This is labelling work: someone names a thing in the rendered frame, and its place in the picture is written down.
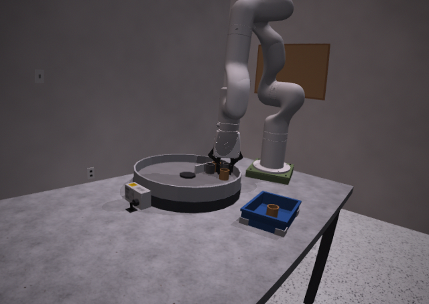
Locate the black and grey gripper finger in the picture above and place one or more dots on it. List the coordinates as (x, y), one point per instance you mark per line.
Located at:
(217, 160)
(233, 161)

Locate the blue crate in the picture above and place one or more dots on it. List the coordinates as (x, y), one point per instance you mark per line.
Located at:
(254, 213)

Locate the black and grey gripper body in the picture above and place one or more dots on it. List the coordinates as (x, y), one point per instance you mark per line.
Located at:
(226, 144)

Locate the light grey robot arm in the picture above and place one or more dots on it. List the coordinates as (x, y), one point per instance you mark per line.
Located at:
(247, 16)

